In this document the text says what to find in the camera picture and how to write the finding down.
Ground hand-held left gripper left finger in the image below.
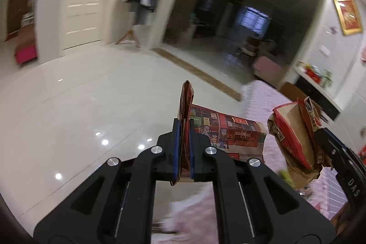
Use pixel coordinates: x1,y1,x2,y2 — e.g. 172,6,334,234
34,118,184,244

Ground white panel door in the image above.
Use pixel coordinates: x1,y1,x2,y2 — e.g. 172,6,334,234
63,0,104,50

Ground brown wooden door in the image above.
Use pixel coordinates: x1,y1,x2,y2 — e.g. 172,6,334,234
5,0,40,42

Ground green potted plant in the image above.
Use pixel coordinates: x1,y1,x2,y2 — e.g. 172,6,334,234
321,69,334,88

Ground wooden chair back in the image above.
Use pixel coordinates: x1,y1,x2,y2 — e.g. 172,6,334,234
278,82,309,103

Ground pink checked tablecloth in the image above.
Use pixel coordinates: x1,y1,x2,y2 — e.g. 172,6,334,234
151,80,355,237

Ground red brown paper bag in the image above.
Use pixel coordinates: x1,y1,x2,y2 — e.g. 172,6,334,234
267,96,332,188

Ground white and black sideboard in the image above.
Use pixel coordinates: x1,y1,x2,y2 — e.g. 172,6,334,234
292,64,343,121

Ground pink stool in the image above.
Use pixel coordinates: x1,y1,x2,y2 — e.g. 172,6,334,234
253,56,287,87

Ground dark hanging clothes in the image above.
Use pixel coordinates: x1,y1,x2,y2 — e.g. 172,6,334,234
124,0,159,27

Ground cartoon printed paper bag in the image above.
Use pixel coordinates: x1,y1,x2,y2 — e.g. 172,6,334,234
171,80,267,187

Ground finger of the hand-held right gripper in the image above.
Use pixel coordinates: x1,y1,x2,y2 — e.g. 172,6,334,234
315,127,351,173

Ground wooden coat rack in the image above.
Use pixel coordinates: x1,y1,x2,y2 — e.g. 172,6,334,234
115,27,142,48

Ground gold framed picture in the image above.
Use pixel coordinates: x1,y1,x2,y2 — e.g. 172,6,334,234
332,0,364,36

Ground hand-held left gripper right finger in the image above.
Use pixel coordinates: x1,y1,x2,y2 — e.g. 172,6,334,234
189,118,336,244

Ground red box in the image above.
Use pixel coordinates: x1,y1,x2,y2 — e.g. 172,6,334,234
304,67,323,82

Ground window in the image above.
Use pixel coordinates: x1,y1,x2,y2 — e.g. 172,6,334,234
236,5,271,33

